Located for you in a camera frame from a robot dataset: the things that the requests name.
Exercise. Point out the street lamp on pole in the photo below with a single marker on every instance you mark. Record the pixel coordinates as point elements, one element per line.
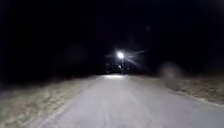
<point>120,55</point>

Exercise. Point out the grey asphalt path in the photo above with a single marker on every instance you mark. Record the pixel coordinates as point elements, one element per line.
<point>126,106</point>

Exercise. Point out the dry grass verge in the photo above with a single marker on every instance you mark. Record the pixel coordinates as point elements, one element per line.
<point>200,88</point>
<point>30,103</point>

